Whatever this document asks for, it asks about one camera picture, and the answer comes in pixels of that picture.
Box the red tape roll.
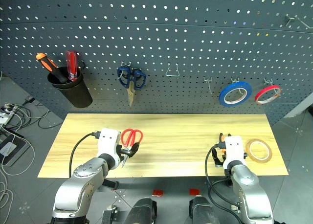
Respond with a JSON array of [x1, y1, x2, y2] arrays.
[[254, 85, 282, 106]]

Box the blue handled scissors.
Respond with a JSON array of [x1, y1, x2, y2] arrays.
[[116, 65, 147, 107]]

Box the tan tape roll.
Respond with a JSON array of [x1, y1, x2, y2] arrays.
[[245, 138, 273, 164]]

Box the white power strip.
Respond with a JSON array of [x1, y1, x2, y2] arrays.
[[0, 106, 19, 126]]

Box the orange black screwdriver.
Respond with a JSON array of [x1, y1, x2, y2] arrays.
[[35, 52, 69, 84]]

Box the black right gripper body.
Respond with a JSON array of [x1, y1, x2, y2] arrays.
[[212, 147, 226, 168]]

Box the black floor cable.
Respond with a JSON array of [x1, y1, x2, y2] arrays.
[[4, 101, 63, 136]]

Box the blue tape roll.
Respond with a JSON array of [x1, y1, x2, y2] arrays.
[[218, 81, 253, 108]]

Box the grey metal pegboard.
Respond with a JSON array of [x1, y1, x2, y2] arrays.
[[0, 0, 313, 127]]

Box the black tool cup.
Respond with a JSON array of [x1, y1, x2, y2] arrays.
[[47, 66, 93, 109]]

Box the wide wire loop hook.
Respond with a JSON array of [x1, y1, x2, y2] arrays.
[[165, 63, 180, 77]]

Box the red handled scissors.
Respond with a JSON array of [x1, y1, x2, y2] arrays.
[[120, 128, 144, 169]]

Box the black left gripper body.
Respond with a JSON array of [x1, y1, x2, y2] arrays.
[[115, 144, 129, 162]]

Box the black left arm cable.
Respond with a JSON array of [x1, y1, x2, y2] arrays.
[[68, 132, 101, 178]]

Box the dark rounded robot shape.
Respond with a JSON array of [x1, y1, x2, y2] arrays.
[[189, 196, 220, 224], [126, 197, 157, 224]]

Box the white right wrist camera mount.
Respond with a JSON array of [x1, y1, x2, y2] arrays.
[[223, 135, 246, 170]]

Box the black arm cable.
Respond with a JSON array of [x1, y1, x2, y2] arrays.
[[204, 141, 243, 224], [68, 132, 101, 178]]

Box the white floor cable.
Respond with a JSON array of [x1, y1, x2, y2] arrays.
[[0, 109, 36, 216]]

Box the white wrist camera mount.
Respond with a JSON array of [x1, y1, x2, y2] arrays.
[[97, 128, 122, 159], [223, 135, 246, 170]]

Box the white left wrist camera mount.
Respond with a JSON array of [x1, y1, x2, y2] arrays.
[[97, 128, 122, 159]]

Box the black flat floor device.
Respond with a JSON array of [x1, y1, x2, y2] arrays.
[[0, 128, 31, 168]]

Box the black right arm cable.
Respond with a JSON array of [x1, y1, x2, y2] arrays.
[[204, 141, 243, 224]]

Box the red clear handle screwdriver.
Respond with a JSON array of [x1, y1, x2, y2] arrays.
[[65, 50, 79, 82]]

